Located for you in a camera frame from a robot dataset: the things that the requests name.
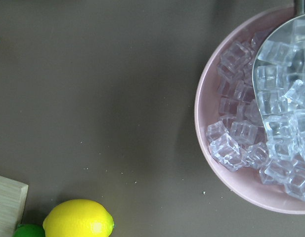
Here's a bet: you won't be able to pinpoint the green lime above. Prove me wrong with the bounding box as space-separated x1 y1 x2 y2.
12 224 45 237

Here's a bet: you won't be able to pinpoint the wooden cutting board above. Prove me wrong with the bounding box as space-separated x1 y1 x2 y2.
0 176 29 237

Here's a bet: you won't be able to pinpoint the pink bowl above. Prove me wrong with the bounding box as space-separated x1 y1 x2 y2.
194 4 305 215

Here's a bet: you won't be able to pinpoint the clear plastic ice cubes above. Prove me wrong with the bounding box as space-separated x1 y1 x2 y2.
205 16 305 201

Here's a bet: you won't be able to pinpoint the metal ice scoop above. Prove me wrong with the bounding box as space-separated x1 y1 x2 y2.
253 0 305 128

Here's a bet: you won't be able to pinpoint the yellow lemon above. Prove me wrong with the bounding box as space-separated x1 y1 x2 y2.
43 199 115 237

